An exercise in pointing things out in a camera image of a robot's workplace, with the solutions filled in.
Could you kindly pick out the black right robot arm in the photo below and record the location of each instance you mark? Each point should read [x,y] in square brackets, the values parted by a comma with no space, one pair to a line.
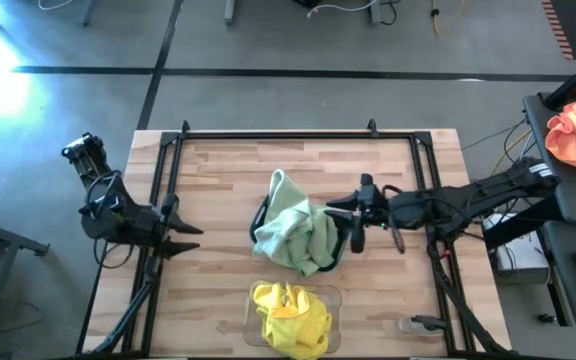
[468,200]

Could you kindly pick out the black clamp on grey base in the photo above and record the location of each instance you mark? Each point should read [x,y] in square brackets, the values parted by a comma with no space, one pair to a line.
[423,325]

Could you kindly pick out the dark teal plastic basket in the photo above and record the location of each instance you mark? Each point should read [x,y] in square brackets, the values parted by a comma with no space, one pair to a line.
[342,240]

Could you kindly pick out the grey metal table leg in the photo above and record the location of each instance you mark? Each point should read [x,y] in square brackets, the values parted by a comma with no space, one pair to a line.
[374,12]
[230,12]
[88,12]

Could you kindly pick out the black diagonal pole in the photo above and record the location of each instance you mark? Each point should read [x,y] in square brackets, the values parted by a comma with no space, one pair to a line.
[573,85]

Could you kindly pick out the light green microfiber towel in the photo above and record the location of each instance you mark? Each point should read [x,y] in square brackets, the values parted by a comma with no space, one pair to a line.
[323,250]
[288,235]
[285,192]

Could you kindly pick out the yellow microfiber towel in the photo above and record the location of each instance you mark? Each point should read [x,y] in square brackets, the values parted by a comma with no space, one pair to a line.
[303,335]
[270,300]

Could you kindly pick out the grey metal stand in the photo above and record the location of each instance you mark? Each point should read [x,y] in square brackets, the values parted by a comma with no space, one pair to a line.
[3,237]

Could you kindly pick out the white box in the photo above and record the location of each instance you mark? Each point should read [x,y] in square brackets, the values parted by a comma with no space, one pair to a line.
[518,260]

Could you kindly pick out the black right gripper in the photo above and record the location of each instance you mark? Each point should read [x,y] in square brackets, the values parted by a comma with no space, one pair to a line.
[374,205]

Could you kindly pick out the black metal table frame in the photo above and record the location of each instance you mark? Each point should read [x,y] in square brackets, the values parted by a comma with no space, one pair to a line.
[293,135]

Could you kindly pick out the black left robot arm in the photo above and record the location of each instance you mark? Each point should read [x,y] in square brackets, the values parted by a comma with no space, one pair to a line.
[103,220]

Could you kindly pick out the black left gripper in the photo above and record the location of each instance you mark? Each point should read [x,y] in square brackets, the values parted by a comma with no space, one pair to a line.
[155,225]

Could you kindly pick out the clear plastic basket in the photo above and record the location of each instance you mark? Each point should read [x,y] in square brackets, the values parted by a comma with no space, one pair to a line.
[335,300]

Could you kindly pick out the black floor object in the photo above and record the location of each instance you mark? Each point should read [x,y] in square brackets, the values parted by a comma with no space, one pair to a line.
[305,3]

